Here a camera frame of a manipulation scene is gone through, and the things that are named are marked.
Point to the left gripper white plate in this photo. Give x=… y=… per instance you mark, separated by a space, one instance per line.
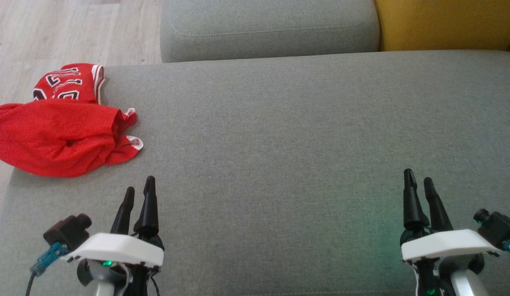
x=115 y=246

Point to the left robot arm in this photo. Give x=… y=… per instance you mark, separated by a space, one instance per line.
x=100 y=283

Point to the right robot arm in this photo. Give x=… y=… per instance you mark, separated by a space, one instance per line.
x=464 y=283

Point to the red mesh shorts white trim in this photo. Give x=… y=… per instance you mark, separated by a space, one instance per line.
x=53 y=135

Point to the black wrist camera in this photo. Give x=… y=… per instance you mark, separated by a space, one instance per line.
x=499 y=228
x=68 y=230

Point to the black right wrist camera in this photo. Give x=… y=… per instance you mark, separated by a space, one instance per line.
x=499 y=228

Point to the large grey sofa chaise cushion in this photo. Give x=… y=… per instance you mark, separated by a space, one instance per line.
x=279 y=144

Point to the long grey sofa seat cushion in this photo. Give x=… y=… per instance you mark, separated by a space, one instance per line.
x=271 y=28

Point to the red jersey with black lettering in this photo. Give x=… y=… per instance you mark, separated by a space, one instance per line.
x=70 y=82

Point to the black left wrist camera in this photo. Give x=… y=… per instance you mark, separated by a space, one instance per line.
x=68 y=230

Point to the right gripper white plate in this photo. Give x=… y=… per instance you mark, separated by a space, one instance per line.
x=444 y=244

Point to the wide yellow sofa back cushion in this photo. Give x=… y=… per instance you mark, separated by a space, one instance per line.
x=444 y=24

